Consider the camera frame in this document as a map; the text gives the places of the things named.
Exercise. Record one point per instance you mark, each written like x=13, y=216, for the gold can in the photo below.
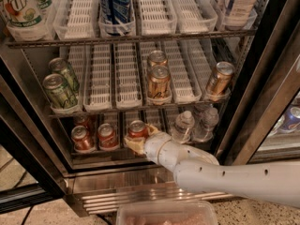
x=157, y=58
x=220, y=78
x=158, y=82

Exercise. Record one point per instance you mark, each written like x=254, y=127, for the gold can back centre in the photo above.
x=157, y=58

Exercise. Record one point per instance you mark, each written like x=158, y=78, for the clear plastic container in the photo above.
x=167, y=213

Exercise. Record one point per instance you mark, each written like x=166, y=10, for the green can front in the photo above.
x=59, y=92

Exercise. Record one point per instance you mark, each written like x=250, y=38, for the green can back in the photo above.
x=63, y=67

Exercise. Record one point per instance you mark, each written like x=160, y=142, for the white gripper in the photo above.
x=152, y=147

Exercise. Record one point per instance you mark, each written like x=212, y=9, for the green can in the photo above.
x=59, y=92
x=63, y=67

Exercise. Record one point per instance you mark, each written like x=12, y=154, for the water bottle right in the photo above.
x=203, y=132

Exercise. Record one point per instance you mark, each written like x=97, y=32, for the top wire shelf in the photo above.
x=126, y=39

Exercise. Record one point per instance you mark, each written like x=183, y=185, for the middle wire shelf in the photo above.
x=141, y=108

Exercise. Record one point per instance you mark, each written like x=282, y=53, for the fridge door frame right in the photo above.
x=266, y=86

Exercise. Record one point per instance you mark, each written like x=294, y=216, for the wire shelf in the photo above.
x=126, y=39
x=141, y=108

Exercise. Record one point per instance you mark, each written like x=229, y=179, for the steel fridge base grille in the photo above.
x=104, y=191

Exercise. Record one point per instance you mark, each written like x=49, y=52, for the blue pepsi can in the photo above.
x=291, y=119

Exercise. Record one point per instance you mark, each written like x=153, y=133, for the water bottle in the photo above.
x=182, y=127
x=203, y=132

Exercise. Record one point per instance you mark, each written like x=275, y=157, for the gold can front centre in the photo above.
x=158, y=82

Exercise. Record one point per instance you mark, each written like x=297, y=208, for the white label bottle right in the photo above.
x=232, y=14

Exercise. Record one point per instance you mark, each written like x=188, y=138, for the blue pepsi bottle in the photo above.
x=116, y=17

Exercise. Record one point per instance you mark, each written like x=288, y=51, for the open fridge door left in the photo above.
x=20, y=142

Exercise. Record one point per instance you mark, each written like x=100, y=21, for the gold can right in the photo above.
x=220, y=78

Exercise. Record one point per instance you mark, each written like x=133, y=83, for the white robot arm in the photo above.
x=196, y=171

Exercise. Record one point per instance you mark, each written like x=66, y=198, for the red coke can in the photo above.
x=83, y=142
x=137, y=129
x=107, y=137
x=82, y=120

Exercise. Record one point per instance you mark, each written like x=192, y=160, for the water bottle left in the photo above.
x=182, y=127

